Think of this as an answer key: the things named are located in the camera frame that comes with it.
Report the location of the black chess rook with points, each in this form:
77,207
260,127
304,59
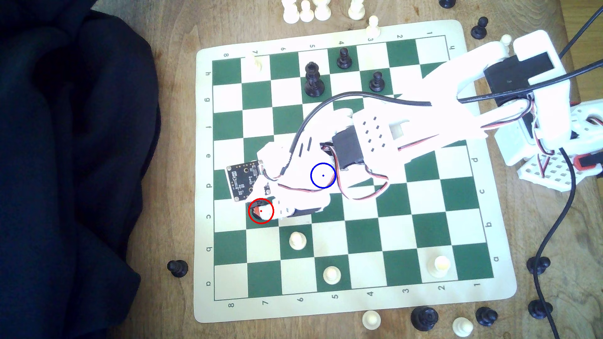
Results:
253,212

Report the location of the white chess pawn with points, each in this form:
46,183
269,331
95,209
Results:
332,275
506,39
297,240
462,326
371,320
373,23
255,61

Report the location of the dark navy cloth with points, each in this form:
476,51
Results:
70,165

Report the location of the black camera circuit board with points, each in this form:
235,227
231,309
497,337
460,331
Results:
242,180

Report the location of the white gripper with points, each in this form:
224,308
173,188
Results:
306,212

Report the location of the white chess piece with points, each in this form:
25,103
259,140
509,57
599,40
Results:
440,266
290,13
356,10
306,12
322,11

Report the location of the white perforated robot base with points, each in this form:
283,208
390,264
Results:
556,174

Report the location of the large black chess piece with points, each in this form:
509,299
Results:
424,318

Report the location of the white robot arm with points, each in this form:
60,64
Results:
452,70

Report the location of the black chess pawn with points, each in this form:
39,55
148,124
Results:
177,268
377,82
344,58
540,309
544,263
479,29
486,316

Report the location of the green white chess mat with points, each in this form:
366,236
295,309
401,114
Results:
377,245

